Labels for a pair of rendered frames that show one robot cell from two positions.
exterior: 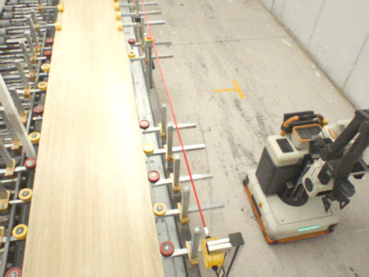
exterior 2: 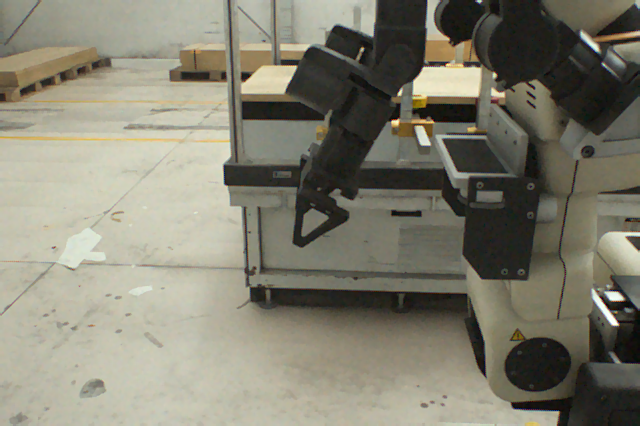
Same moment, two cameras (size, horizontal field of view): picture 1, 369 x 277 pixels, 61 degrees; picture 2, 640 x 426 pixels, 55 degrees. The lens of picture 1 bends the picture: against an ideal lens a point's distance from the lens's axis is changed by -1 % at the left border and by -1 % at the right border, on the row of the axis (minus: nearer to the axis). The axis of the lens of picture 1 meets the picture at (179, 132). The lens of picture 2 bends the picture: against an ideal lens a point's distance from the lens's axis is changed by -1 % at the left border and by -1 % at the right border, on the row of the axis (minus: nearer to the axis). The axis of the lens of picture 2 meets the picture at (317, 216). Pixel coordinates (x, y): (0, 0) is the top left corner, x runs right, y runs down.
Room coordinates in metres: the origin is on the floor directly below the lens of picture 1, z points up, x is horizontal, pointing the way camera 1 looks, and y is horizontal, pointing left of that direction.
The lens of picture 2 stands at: (1.30, -2.07, 1.31)
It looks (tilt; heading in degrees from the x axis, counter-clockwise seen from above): 22 degrees down; 107
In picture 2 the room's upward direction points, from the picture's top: straight up
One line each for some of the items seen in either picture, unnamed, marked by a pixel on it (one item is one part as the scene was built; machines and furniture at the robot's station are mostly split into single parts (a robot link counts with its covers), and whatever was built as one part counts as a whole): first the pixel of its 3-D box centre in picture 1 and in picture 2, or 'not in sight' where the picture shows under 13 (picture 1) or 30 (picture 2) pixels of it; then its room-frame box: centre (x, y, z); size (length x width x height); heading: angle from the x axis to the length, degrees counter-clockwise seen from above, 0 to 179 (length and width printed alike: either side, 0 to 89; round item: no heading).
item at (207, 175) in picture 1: (182, 180); not in sight; (1.28, -0.04, 0.80); 0.43 x 0.03 x 0.04; 104
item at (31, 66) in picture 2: not in sight; (34, 64); (-4.57, 4.54, 0.23); 2.41 x 0.77 x 0.17; 105
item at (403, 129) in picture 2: (182, 214); (412, 128); (1.00, -0.05, 0.83); 0.14 x 0.06 x 0.05; 14
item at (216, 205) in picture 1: (190, 210); (418, 132); (1.03, -0.09, 0.82); 0.43 x 0.03 x 0.04; 104
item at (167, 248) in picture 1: (167, 251); not in sight; (0.74, 0.04, 0.85); 0.08 x 0.08 x 0.11
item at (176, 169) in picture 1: (176, 179); (482, 114); (1.23, 0.01, 0.88); 0.04 x 0.04 x 0.48; 14
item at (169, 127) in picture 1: (169, 148); not in sight; (1.47, 0.07, 0.92); 0.04 x 0.04 x 0.48; 14
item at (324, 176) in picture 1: (342, 168); (491, 183); (1.29, -1.08, 0.99); 0.28 x 0.16 x 0.22; 104
